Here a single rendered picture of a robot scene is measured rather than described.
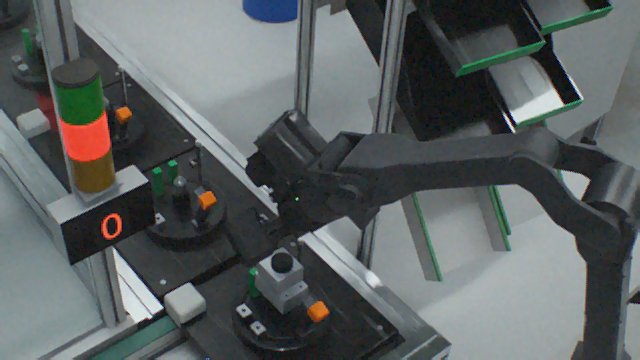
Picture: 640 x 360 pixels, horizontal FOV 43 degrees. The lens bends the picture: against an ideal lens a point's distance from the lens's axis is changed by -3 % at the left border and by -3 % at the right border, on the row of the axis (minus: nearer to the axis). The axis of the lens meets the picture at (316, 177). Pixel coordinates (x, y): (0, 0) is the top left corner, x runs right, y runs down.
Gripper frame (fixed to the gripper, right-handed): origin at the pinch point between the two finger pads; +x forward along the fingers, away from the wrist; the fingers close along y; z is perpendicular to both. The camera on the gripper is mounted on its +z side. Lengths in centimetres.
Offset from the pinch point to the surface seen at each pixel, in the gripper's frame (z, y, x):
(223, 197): 6.5, -6.4, 27.8
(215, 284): -4.4, 4.0, 21.7
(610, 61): -10, -172, 86
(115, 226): 8.7, 18.4, 2.9
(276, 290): -8.2, 2.3, 6.8
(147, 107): 28, -10, 47
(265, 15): 41, -54, 69
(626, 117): -34, -208, 122
